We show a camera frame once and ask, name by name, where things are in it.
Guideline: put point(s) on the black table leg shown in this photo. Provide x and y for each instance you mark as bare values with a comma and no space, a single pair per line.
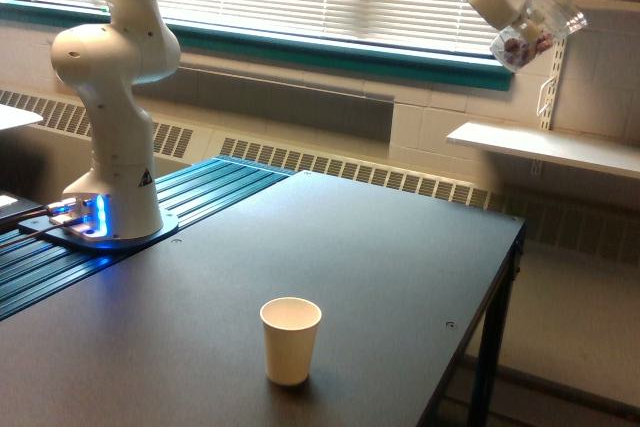
492,336

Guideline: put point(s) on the white shelf rail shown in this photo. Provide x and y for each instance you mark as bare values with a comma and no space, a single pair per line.
549,89

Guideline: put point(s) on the white paper cup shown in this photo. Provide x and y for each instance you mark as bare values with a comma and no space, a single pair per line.
290,327

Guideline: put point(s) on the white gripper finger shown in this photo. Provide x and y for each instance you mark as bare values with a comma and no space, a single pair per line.
529,30

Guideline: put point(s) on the white upper wall shelf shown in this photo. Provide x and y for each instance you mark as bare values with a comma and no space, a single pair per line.
608,5

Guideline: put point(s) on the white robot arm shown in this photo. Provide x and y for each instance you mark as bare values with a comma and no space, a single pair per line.
116,200

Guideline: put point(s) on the clear plastic cup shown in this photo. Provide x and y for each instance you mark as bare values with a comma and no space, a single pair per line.
560,18

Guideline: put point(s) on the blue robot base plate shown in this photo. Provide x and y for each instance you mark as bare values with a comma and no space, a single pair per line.
65,238

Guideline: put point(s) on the white wall shelf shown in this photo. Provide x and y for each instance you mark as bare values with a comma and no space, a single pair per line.
543,145
608,5

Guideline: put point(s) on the white radiator cover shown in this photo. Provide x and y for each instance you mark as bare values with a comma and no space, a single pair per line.
563,224

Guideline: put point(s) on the white side table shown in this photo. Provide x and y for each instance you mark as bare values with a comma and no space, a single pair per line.
11,117

